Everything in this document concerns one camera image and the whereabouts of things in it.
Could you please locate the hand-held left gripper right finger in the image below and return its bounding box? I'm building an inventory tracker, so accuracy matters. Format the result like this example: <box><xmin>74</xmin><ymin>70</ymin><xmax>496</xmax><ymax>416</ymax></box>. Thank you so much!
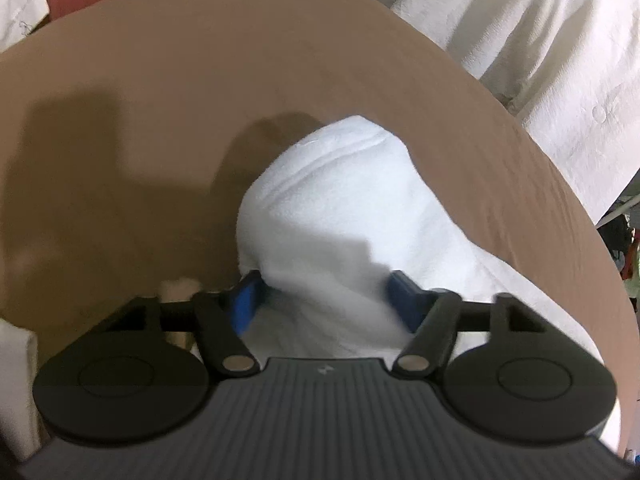
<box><xmin>385</xmin><ymin>269</ymin><xmax>547</xmax><ymax>376</ymax></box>

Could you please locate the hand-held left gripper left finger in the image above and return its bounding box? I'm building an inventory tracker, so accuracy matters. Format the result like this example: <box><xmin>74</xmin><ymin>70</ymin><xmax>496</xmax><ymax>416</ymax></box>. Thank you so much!
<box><xmin>102</xmin><ymin>269</ymin><xmax>266</xmax><ymax>379</ymax></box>

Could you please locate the white fleece garment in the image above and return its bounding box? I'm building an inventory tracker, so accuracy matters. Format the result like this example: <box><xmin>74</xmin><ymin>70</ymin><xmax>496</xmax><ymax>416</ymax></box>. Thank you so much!
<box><xmin>235</xmin><ymin>115</ymin><xmax>623</xmax><ymax>461</ymax></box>

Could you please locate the pile of dark clothes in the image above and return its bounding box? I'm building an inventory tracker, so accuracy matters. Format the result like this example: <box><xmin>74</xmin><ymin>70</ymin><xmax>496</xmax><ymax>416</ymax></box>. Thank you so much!
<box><xmin>595</xmin><ymin>195</ymin><xmax>640</xmax><ymax>311</ymax></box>

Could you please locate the white cloth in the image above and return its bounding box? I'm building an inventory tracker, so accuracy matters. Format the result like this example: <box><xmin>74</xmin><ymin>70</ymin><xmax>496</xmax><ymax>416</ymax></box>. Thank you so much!
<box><xmin>0</xmin><ymin>317</ymin><xmax>42</xmax><ymax>465</ymax></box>

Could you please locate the large white bed sheet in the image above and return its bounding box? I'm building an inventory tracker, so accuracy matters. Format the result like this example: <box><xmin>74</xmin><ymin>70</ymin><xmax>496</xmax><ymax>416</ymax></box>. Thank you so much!
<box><xmin>345</xmin><ymin>0</ymin><xmax>640</xmax><ymax>226</ymax></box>

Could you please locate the cream cloth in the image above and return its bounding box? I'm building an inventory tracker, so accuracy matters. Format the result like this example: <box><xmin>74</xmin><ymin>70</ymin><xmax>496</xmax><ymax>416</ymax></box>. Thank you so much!
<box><xmin>0</xmin><ymin>0</ymin><xmax>52</xmax><ymax>53</ymax></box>

